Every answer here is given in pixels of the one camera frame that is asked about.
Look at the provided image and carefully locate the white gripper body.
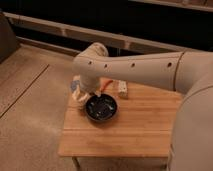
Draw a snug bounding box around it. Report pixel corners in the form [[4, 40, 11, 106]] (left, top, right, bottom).
[[80, 75, 100, 93]]

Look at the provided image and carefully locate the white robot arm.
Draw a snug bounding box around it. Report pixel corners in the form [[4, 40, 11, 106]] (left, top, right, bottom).
[[73, 43, 213, 171]]

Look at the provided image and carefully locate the orange carrot toy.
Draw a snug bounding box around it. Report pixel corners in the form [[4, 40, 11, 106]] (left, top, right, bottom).
[[100, 80, 113, 92]]

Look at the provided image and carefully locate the black round bowl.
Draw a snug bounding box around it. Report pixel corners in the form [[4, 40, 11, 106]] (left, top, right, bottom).
[[85, 94, 118, 122]]

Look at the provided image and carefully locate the blue small object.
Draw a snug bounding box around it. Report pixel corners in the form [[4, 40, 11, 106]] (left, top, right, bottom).
[[70, 80, 79, 92]]

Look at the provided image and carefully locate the white round container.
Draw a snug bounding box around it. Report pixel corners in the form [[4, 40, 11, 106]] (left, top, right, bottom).
[[72, 88, 90, 109]]

